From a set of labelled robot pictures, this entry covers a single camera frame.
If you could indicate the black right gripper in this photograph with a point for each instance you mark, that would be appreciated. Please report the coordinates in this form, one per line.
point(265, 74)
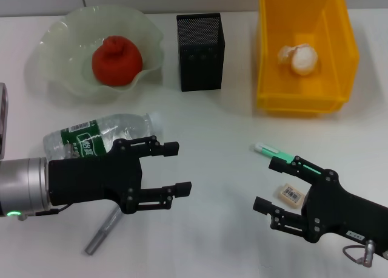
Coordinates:
point(339, 211)

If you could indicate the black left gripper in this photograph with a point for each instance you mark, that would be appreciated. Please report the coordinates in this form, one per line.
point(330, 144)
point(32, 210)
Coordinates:
point(91, 181)

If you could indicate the green pen white clip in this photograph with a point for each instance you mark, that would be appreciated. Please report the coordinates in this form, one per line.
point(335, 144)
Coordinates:
point(266, 149)

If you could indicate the clear water bottle green label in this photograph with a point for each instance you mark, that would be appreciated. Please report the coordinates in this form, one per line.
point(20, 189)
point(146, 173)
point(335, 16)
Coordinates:
point(88, 138)

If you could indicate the red-orange fruit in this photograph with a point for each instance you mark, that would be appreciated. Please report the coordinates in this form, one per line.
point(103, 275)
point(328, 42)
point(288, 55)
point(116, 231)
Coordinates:
point(116, 64)

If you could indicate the white paper ball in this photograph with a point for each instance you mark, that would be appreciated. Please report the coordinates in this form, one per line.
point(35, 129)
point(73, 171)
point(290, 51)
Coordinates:
point(303, 61)

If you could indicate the beige eraser with barcode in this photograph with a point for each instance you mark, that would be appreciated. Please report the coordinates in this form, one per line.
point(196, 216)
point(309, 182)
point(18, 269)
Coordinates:
point(290, 194)

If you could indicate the silver marker pen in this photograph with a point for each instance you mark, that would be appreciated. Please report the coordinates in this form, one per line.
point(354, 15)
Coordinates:
point(100, 235)

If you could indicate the black mesh pen holder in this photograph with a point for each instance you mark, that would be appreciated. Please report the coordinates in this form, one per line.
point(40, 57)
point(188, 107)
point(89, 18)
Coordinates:
point(200, 62)

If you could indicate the pale green glass fruit plate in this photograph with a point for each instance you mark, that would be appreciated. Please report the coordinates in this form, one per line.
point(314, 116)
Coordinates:
point(66, 62)

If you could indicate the yellow plastic storage bin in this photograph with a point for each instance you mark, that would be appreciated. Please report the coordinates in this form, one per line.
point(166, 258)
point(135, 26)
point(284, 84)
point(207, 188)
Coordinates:
point(306, 99)

